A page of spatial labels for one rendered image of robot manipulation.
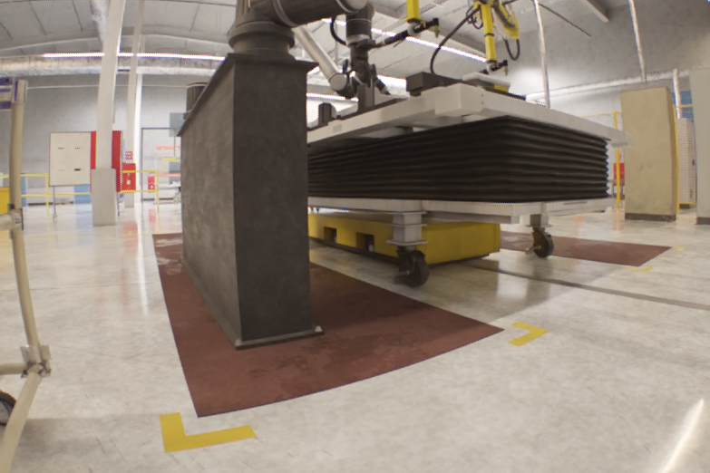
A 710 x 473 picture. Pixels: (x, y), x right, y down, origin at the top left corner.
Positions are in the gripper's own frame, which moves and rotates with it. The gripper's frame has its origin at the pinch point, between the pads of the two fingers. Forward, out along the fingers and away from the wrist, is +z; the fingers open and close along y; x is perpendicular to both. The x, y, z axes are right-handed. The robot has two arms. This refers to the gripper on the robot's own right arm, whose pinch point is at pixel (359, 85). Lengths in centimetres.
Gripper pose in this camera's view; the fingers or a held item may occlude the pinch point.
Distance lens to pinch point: 154.3
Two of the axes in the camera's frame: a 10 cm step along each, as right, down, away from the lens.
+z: 0.2, 10.0, 0.5
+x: 5.1, 0.3, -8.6
